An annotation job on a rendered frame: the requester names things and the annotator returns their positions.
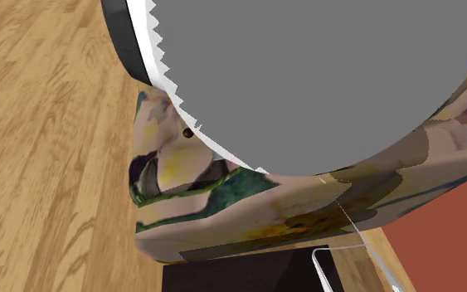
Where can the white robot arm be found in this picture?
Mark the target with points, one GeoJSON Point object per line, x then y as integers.
{"type": "Point", "coordinates": [297, 81]}

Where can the patterned robot stand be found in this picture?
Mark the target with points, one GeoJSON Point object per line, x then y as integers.
{"type": "Point", "coordinates": [257, 210]}

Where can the dark brown cabinet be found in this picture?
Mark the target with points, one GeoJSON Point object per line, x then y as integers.
{"type": "Point", "coordinates": [237, 275]}

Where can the clear white-edged panel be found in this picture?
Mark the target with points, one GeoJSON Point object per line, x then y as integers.
{"type": "Point", "coordinates": [317, 258]}

